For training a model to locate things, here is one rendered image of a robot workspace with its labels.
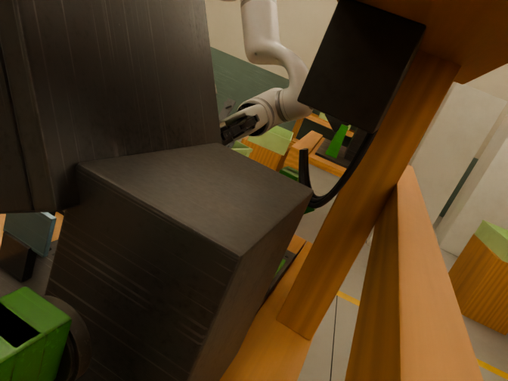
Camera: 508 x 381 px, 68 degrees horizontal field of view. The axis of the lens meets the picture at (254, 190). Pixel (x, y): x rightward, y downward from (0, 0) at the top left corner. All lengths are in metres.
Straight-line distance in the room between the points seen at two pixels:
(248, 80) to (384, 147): 7.26
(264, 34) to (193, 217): 0.68
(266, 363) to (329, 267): 0.22
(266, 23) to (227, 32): 7.20
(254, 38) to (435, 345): 0.81
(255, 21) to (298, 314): 0.68
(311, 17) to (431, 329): 7.66
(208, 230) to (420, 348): 0.18
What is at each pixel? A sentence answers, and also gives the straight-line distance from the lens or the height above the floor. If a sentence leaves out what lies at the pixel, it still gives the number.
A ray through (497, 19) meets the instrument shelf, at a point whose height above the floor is 1.50.
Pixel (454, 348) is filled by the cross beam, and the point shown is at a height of 1.27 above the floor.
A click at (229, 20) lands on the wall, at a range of 8.19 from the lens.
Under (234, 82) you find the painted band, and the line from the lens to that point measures 8.02.
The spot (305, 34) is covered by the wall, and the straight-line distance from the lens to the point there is 7.81.
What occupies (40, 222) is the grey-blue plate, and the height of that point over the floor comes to 1.02.
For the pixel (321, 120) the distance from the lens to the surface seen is 7.07.
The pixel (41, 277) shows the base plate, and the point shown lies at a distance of 0.79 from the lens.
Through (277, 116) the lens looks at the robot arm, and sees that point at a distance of 0.88.
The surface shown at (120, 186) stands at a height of 1.24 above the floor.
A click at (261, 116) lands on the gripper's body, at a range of 0.79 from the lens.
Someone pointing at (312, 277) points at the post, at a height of 1.02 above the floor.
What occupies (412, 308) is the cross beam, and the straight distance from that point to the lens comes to 0.29.
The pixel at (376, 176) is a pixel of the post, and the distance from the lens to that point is 0.76.
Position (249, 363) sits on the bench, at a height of 0.88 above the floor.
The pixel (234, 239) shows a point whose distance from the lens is 0.33.
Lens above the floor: 1.38
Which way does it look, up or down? 18 degrees down
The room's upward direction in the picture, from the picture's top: 23 degrees clockwise
